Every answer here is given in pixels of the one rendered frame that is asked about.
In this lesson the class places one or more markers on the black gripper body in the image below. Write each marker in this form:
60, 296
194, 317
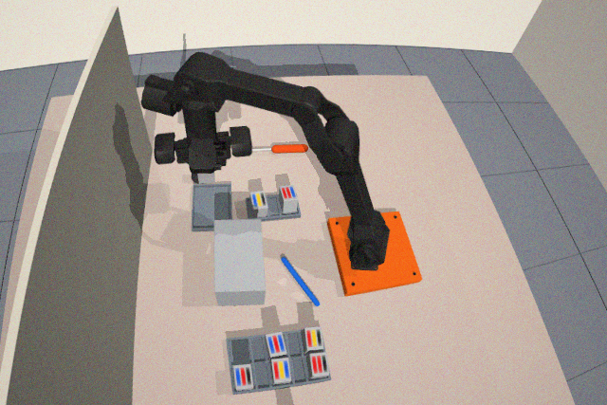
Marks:
165, 146

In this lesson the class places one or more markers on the blue rod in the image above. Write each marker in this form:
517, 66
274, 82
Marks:
300, 281

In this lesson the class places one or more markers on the white panel with black, red and blue stripes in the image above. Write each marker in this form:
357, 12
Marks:
243, 377

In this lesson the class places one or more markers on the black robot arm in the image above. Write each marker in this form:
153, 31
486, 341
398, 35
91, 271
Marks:
200, 88

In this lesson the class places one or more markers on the grey tile with red and black stripes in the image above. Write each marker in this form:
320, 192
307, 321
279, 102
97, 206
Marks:
317, 365

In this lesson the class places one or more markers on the orange-handled screwdriver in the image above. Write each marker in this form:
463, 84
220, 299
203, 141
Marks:
289, 148

